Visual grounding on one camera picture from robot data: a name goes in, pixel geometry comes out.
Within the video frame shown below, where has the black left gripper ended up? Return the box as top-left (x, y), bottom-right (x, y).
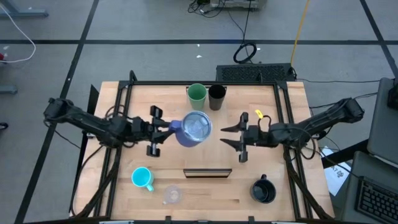
top-left (133, 105), bottom-right (176, 158)

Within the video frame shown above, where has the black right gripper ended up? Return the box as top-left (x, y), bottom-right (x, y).
top-left (220, 111), bottom-right (275, 164)

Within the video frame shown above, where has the purple mug with clear lid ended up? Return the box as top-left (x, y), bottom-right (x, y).
top-left (169, 110), bottom-right (213, 148)

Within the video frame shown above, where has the black plastic cup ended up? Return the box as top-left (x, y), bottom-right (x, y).
top-left (208, 84), bottom-right (227, 111)

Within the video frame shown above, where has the green plastic cup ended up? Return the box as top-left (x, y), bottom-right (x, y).
top-left (187, 83), bottom-right (208, 110)

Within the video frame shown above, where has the teal mug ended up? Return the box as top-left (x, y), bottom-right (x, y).
top-left (131, 166), bottom-right (155, 192)

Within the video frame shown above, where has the black mug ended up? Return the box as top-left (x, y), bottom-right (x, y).
top-left (250, 174), bottom-right (277, 205)

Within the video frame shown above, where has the clear glass cup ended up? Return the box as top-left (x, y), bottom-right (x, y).
top-left (162, 185), bottom-right (183, 205)

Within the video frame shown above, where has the black computer case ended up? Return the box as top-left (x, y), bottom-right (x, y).
top-left (216, 63), bottom-right (297, 83)

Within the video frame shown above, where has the white paper sheet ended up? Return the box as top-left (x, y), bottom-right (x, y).
top-left (320, 146), bottom-right (352, 197)

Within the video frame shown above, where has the grey metal base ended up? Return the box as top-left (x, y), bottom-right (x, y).
top-left (210, 0), bottom-right (261, 9)

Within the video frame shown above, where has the grey desk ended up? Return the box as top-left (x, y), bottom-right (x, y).
top-left (340, 77), bottom-right (398, 224)

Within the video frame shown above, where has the black keyboard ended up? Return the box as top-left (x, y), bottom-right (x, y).
top-left (354, 176), bottom-right (398, 224)

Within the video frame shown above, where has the grey table foot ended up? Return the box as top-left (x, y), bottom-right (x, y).
top-left (0, 0), bottom-right (50, 19)

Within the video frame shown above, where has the wooden shelf with black frame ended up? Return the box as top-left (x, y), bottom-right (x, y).
top-left (183, 82), bottom-right (233, 179)

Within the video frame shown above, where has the black table frame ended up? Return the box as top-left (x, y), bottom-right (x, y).
top-left (88, 70), bottom-right (335, 224)

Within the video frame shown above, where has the black coiled cable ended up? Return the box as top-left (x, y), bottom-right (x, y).
top-left (233, 0), bottom-right (258, 65)

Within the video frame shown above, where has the yellow cable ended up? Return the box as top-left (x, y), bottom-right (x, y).
top-left (290, 0), bottom-right (312, 68)

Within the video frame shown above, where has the white cable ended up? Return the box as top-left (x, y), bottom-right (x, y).
top-left (0, 2), bottom-right (37, 64)

